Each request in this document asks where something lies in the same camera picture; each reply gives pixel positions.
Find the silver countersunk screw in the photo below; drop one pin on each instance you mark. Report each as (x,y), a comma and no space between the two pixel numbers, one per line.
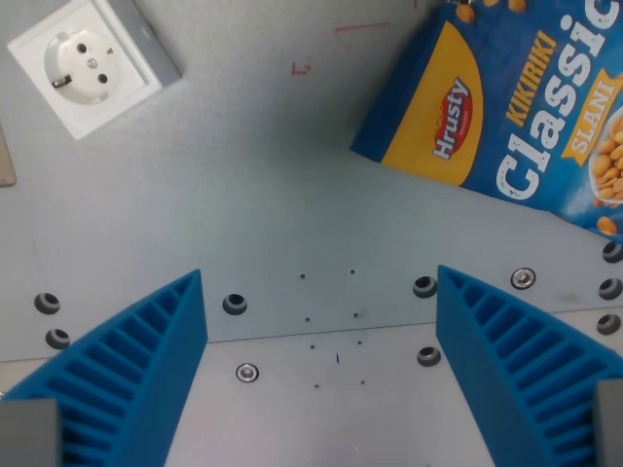
(247,373)
(523,278)

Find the beige flat object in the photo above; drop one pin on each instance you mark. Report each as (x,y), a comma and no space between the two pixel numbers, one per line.
(5,158)

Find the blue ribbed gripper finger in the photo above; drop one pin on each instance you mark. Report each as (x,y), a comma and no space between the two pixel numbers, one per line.
(131,350)
(516,355)

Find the blue Hrusty peanut snack bag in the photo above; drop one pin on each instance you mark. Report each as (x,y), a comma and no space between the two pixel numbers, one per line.
(511,107)

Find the white wall socket with grey base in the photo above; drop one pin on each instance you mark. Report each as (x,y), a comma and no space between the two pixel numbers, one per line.
(87,65)

